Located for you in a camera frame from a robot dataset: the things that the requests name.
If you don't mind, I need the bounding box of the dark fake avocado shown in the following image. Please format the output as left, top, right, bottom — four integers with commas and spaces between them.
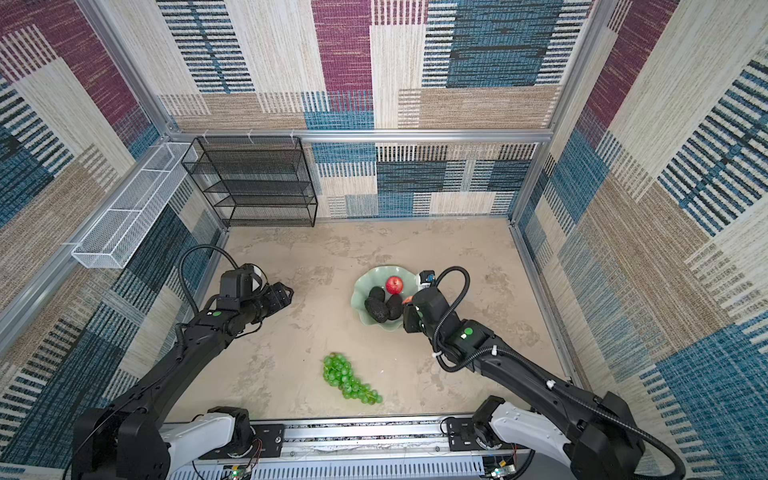
368, 286, 386, 302
386, 294, 403, 321
364, 297, 389, 323

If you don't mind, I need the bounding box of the light green scalloped fruit bowl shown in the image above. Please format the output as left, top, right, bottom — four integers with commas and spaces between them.
350, 265, 420, 332

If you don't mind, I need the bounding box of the green fake grape bunch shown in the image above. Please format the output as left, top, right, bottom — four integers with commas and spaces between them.
322, 352, 383, 405

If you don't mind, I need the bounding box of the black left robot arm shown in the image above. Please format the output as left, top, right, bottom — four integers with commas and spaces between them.
62, 261, 294, 479

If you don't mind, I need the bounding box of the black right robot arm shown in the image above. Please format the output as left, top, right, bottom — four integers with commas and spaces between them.
403, 267, 687, 479

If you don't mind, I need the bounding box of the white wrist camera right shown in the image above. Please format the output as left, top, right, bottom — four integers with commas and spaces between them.
419, 270, 436, 287

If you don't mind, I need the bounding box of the black wire shelf rack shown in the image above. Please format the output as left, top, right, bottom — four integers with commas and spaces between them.
181, 136, 318, 228

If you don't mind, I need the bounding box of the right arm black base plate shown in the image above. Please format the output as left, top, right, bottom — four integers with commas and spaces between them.
440, 416, 514, 452

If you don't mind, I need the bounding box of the aluminium mounting rail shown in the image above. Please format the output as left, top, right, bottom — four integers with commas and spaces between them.
101, 410, 619, 480

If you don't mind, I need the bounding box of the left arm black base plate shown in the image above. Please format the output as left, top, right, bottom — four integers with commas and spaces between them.
200, 423, 285, 460

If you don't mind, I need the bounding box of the white wire mesh basket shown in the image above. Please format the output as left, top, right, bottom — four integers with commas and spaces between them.
72, 142, 196, 269

